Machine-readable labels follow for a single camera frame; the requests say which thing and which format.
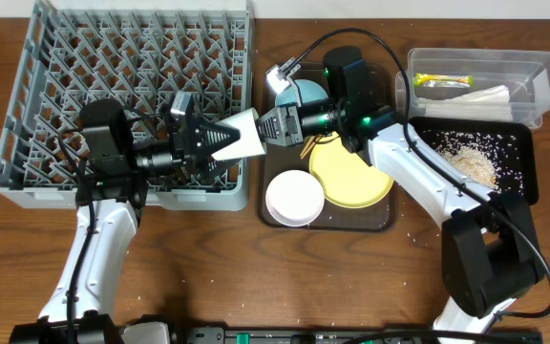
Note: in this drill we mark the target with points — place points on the yellow plate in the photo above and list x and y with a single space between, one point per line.
346 179

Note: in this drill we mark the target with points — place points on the dark brown serving tray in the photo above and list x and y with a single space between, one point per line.
374 218

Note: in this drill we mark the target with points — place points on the white bowl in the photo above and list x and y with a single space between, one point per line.
294 198

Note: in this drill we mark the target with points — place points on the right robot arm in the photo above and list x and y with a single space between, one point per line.
490 250

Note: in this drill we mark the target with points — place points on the grey dish rack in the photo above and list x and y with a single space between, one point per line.
139 55

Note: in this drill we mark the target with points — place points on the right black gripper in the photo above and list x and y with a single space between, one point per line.
289 130

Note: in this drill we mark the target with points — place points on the clear plastic bin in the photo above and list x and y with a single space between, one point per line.
525 73

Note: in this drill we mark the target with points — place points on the upper wooden chopstick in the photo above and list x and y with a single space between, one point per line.
306 147

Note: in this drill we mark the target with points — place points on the white cup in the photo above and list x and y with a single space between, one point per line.
249 144

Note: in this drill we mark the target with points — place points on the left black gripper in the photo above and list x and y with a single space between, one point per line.
185 144

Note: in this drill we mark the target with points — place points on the black waste tray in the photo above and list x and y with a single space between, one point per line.
508 145

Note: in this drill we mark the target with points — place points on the light blue bowl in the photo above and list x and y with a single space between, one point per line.
309 90

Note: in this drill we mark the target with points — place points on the food scraps pile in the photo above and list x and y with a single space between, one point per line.
472 163

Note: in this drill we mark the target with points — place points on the lower wooden chopstick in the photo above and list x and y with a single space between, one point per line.
310 147

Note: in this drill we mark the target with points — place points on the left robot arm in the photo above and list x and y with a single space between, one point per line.
111 193

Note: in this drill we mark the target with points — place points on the white paper napkin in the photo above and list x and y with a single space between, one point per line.
492 104

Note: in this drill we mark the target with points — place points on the green snack wrapper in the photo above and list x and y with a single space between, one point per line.
443 81

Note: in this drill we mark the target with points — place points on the wooden chopstick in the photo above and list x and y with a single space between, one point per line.
310 147
306 147

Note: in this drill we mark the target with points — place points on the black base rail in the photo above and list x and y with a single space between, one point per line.
332 336

